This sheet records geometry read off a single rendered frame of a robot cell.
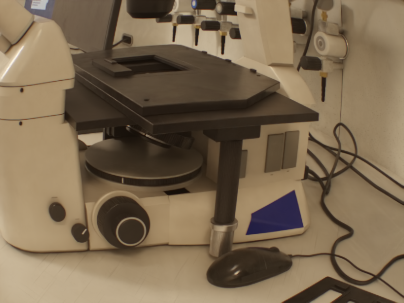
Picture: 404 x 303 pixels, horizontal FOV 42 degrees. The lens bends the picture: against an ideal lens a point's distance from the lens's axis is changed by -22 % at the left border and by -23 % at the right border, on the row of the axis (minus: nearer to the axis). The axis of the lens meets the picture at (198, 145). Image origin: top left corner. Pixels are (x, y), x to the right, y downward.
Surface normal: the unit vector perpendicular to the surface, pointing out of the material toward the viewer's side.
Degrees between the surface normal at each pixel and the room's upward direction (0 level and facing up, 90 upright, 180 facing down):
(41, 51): 78
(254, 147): 90
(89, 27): 86
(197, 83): 0
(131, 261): 0
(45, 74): 86
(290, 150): 90
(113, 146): 0
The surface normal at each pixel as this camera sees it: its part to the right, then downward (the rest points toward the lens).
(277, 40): 0.47, 0.29
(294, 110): 0.06, -0.95
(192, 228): 0.16, 0.31
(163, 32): -0.88, 0.09
